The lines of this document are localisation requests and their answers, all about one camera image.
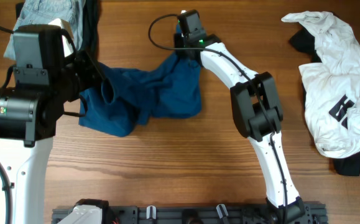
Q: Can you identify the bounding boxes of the blue t-shirt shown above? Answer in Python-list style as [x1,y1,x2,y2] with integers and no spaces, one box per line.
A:
[78,24,203,138]

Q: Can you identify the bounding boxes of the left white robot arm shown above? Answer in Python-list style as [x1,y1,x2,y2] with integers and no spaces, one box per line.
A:
[0,24,105,223]

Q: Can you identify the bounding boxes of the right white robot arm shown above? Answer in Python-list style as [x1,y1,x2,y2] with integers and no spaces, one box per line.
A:
[177,10,305,223]

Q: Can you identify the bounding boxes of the folded black garment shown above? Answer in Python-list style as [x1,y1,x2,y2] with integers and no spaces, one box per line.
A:
[16,0,99,54]

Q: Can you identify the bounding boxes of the folded light blue jeans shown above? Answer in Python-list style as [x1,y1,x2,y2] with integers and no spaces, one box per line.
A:
[13,0,86,50]

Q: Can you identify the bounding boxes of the black garment under white shirt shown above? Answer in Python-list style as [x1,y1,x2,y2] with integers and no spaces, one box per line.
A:
[289,28,360,176]

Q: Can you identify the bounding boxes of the white printed t-shirt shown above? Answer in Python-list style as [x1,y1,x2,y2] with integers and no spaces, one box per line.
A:
[282,11,360,159]

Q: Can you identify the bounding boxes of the black mounting rail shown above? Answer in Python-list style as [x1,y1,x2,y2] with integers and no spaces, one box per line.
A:
[51,203,329,224]

